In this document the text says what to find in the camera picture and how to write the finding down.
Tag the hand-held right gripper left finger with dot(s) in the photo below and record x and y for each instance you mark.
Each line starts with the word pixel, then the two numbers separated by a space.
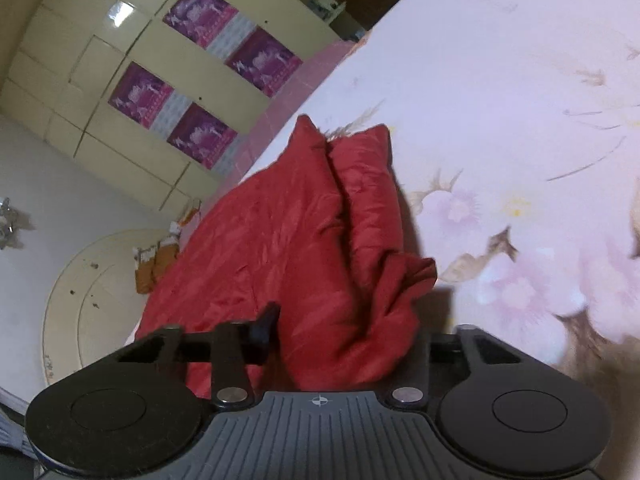
pixel 265 332

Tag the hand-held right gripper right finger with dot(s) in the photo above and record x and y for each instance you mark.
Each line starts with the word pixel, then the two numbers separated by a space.
pixel 445 341

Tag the red puffer jacket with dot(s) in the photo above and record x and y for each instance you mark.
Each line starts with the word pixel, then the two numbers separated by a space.
pixel 300 240

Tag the brown patterned bag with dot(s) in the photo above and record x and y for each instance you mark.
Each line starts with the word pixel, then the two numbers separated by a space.
pixel 150 270

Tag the floral pillow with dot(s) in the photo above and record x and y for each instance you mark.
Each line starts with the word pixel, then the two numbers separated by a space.
pixel 181 224

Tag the cream rounded headboard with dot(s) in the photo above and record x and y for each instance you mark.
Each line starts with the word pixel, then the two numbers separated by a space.
pixel 100 280

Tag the floral white bed sheet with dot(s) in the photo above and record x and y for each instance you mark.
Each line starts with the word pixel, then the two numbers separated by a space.
pixel 500 85

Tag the cream wardrobe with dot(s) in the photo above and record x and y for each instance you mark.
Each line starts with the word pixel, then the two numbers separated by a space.
pixel 75 35

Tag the purple wall poster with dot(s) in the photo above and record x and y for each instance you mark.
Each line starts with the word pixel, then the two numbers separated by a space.
pixel 140 92
pixel 202 135
pixel 262 62
pixel 200 7

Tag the silver wall ornament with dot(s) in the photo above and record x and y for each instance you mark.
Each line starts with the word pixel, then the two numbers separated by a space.
pixel 10 222

